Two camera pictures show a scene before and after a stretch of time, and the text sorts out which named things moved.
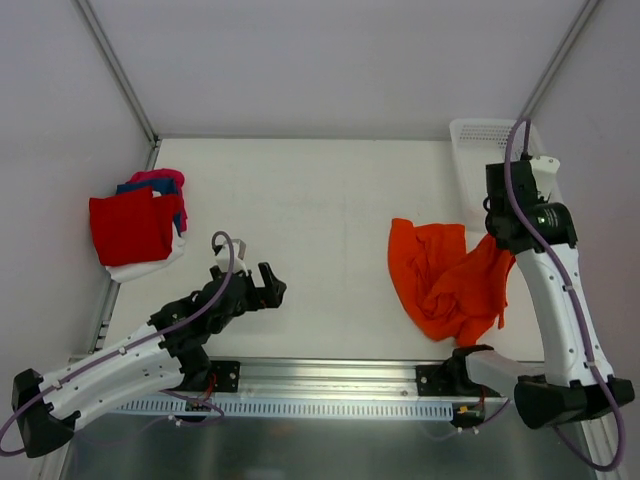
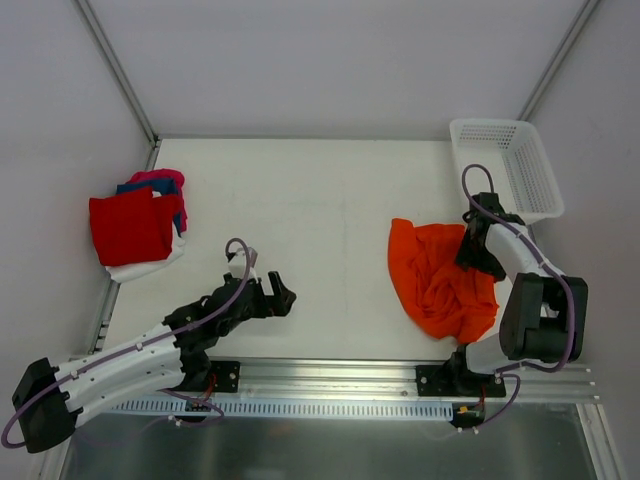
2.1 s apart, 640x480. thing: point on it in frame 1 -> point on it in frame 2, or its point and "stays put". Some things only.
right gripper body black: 498,232 -> 477,257
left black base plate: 227,374 stays put
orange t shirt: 453,292 stays put
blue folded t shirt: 165,187 stays put
